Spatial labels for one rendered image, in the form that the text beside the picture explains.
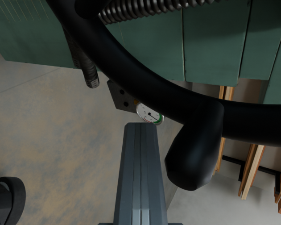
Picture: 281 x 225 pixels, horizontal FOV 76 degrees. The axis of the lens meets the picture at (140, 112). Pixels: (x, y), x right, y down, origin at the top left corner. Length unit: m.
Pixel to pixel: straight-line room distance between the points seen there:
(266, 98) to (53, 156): 0.98
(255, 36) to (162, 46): 0.14
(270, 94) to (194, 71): 0.12
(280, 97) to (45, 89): 0.88
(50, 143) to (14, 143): 0.17
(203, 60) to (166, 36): 0.07
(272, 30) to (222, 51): 0.06
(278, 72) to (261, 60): 0.03
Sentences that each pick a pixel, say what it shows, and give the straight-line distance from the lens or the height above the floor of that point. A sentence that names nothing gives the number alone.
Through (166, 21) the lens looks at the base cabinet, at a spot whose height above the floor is 0.68.
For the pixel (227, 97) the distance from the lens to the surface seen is 2.54.
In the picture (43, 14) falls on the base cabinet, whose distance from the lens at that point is 0.52.
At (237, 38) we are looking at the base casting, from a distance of 0.31.
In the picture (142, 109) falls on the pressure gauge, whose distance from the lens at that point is 0.36.
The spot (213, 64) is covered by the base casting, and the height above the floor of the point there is 0.76.
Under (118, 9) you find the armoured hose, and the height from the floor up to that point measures 0.69.
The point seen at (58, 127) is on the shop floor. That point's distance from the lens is 1.05.
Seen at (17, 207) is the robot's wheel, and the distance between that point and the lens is 0.85.
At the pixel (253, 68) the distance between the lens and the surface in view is 0.32.
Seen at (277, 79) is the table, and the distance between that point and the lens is 0.33.
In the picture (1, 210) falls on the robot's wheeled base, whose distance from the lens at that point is 0.80.
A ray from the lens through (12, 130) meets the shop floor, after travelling 0.94.
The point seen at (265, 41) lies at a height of 0.82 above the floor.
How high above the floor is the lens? 0.82
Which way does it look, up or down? 29 degrees down
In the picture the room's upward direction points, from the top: 103 degrees clockwise
